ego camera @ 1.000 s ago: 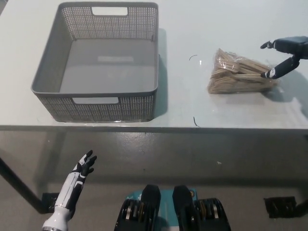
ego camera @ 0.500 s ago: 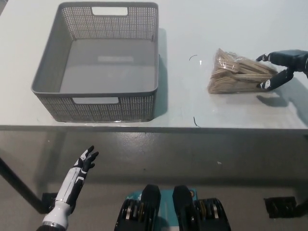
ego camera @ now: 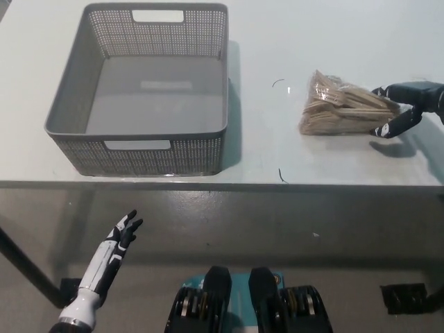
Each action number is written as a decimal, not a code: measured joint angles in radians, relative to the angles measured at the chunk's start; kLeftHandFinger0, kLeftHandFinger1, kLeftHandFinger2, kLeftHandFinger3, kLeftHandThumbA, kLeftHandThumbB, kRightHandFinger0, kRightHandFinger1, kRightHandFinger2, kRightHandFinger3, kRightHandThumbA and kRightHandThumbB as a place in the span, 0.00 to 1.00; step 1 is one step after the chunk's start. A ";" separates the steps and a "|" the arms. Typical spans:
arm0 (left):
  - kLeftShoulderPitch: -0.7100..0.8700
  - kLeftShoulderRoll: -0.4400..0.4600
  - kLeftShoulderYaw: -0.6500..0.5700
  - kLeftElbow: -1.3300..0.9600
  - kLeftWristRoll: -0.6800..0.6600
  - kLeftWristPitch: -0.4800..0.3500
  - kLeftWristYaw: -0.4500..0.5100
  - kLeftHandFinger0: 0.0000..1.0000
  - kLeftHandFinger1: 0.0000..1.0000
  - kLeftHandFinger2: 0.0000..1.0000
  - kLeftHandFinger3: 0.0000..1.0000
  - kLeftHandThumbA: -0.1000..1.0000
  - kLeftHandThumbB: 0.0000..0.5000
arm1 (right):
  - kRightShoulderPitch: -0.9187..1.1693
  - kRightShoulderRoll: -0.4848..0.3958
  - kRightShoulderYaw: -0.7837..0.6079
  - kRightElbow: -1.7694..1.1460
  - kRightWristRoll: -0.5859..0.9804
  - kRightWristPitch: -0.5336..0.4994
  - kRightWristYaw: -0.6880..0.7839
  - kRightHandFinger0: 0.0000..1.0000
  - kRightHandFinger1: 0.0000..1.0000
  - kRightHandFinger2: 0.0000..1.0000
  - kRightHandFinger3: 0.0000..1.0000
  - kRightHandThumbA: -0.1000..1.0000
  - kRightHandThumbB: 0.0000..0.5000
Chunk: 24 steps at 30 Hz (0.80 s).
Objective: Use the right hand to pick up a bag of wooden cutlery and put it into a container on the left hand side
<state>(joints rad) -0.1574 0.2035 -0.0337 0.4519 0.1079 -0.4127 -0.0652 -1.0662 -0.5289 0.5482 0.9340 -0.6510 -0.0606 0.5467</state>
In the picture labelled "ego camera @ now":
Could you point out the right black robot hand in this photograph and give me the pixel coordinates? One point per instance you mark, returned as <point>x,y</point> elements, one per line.
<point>412,95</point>

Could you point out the black floor foot plate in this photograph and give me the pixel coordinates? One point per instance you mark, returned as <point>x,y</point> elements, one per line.
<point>69,288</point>
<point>404,299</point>

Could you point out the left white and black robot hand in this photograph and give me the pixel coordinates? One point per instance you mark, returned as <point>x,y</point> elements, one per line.
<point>109,249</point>

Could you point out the grey perforated plastic basket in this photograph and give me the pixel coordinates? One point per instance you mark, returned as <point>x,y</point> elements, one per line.
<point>149,152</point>

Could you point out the clear bag of wooden forks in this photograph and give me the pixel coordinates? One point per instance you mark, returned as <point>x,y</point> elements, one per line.
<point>340,107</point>

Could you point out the black metal table leg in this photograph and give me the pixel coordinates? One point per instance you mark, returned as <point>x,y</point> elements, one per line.
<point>31,263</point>

